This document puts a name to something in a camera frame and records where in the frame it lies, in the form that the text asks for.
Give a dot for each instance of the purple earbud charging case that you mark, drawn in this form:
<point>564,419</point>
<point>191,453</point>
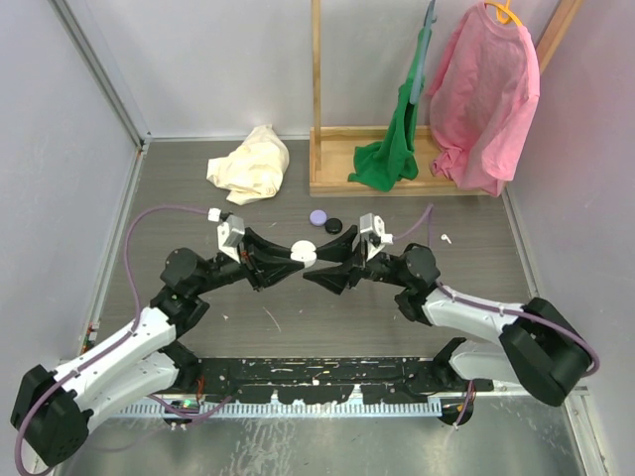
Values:
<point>318,218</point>

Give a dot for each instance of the pink shirt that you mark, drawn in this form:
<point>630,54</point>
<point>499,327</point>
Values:
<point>483,99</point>

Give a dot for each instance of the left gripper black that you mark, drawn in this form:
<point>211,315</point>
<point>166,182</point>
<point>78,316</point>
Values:
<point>264,270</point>

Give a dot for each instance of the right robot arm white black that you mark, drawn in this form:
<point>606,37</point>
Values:
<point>531,345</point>

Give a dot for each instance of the green shirt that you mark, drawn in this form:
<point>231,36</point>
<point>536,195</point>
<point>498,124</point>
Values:
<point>381,164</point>

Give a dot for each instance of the black earbud charging case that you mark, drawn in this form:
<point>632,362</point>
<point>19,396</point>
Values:
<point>333,226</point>

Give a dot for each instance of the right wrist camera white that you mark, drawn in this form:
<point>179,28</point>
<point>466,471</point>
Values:
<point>373,235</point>

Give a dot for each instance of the orange hanger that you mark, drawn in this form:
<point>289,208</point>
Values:
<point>504,15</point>

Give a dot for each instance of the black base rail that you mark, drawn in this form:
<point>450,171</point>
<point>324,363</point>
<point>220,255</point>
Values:
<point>312,381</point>

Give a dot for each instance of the white earbud charging case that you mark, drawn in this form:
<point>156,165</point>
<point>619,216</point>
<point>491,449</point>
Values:
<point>305,252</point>

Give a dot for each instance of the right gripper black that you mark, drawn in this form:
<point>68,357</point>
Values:
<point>340,249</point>

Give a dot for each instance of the blue hanger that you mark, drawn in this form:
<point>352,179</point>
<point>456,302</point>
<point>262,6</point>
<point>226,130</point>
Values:
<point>416,72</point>

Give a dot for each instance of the white cable duct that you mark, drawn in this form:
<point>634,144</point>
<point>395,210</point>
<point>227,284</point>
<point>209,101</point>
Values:
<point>353,408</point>

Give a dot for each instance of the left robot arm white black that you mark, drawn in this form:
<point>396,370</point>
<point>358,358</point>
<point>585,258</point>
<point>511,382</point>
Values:
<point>56,411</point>

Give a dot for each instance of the wooden clothes rack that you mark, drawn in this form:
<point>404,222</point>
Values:
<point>332,148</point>

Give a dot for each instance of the cream cloth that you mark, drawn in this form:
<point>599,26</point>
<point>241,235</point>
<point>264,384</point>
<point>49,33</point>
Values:
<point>254,170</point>

